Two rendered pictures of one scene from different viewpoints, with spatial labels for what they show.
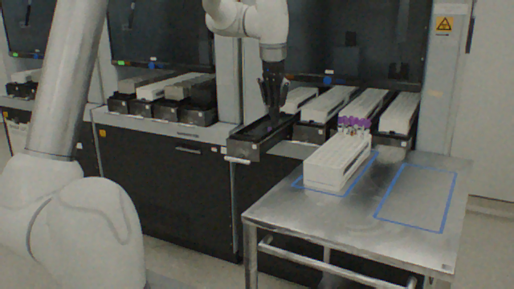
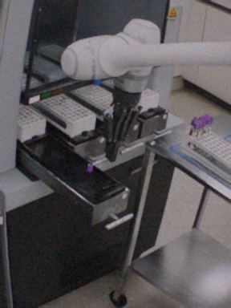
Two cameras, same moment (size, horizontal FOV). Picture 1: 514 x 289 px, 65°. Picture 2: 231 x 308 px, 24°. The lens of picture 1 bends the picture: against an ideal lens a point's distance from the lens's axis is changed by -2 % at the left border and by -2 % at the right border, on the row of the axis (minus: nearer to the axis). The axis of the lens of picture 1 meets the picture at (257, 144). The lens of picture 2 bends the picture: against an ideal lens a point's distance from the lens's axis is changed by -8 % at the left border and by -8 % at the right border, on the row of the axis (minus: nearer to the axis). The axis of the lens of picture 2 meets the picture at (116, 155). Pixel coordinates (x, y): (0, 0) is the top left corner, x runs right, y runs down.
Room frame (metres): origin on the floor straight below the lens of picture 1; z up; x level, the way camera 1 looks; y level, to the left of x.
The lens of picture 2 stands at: (1.08, 1.28, 1.71)
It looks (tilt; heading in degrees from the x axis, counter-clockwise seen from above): 31 degrees down; 282
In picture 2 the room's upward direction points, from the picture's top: 9 degrees clockwise
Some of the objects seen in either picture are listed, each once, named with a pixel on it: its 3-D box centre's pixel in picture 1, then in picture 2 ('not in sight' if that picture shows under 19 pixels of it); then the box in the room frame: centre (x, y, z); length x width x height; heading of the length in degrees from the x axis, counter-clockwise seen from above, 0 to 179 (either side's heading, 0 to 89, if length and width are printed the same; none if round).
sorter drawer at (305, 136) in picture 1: (333, 112); (30, 108); (1.77, -0.35, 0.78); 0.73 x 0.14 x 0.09; 152
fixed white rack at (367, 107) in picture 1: (361, 112); (88, 98); (1.58, -0.42, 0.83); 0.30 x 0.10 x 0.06; 152
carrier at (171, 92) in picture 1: (174, 93); not in sight; (1.89, 0.39, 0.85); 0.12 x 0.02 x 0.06; 63
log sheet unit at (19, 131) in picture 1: (19, 144); not in sight; (2.37, 1.49, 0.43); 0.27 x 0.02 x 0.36; 62
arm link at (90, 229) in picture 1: (94, 236); not in sight; (0.66, 0.31, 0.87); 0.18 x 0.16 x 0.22; 61
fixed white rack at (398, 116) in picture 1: (399, 116); (119, 88); (1.51, -0.56, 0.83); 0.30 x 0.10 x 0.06; 152
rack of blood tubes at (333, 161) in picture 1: (340, 156); (223, 159); (1.07, -0.24, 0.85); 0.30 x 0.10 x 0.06; 150
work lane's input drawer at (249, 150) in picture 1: (280, 123); (38, 151); (1.62, -0.10, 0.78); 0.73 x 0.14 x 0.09; 152
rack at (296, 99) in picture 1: (296, 100); (10, 114); (1.78, -0.18, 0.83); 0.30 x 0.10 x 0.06; 152
